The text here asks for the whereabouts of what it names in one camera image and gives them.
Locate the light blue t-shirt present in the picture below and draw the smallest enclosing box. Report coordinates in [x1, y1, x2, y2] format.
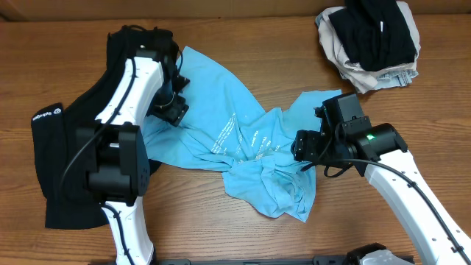
[143, 47, 341, 222]

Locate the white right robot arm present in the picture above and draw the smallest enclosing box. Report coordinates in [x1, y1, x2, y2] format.
[291, 93, 470, 264]

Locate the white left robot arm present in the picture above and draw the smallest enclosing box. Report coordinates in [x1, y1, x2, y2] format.
[77, 47, 190, 264]

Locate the beige folded garment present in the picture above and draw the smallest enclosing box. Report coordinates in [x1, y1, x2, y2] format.
[315, 7, 417, 93]

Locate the grey patterned folded garment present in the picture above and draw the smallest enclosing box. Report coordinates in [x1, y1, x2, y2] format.
[373, 69, 419, 90]

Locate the black folded garment on pile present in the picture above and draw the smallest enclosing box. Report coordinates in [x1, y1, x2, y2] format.
[329, 0, 416, 71]

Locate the black shirt with logo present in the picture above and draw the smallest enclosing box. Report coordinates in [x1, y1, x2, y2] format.
[31, 25, 179, 230]

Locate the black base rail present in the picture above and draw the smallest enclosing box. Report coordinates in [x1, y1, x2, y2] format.
[152, 255, 345, 265]

